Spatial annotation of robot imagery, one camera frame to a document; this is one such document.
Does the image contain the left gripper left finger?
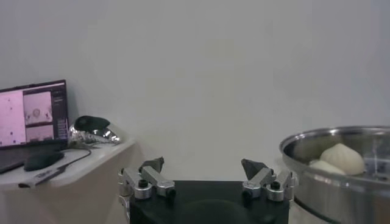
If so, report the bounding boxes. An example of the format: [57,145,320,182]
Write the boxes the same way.
[118,156,177,201]

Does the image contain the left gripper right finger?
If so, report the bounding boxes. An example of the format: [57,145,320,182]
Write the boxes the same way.
[240,158,297,203]

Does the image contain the white steamed baozi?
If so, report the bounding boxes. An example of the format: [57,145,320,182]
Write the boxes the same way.
[319,142,366,177]
[308,159,347,176]

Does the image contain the steel perforated steamer basket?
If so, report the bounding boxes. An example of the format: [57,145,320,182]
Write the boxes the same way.
[279,126,390,224]

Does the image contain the white side table with mouse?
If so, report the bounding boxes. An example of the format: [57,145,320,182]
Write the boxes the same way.
[0,139,137,224]

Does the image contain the chrome and black headset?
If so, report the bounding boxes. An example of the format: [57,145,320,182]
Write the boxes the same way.
[68,115,123,145]

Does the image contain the grey usb hub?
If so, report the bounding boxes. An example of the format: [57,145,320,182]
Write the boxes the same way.
[17,166,67,189]

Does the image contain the black computer mouse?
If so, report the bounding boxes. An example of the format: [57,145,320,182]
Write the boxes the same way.
[23,151,65,172]

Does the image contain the black laptop beside mouse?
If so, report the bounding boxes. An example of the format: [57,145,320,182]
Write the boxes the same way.
[0,79,69,175]

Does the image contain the black usb hub cable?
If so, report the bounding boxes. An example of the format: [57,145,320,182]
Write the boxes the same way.
[60,146,93,171]

